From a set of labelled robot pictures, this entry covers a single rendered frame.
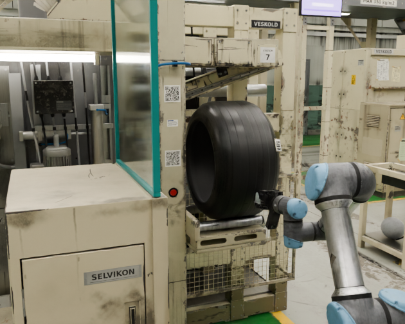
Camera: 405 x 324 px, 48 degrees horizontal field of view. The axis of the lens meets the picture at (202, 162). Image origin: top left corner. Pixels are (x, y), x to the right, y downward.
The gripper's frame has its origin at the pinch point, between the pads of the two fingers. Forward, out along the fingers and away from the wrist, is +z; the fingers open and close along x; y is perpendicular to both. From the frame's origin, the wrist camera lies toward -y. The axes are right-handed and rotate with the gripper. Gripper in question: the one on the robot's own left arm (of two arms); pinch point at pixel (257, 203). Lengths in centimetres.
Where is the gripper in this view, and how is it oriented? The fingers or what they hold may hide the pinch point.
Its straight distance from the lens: 207.3
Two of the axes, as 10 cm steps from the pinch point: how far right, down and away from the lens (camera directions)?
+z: -3.5, -0.4, 9.3
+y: -0.4, -10.0, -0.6
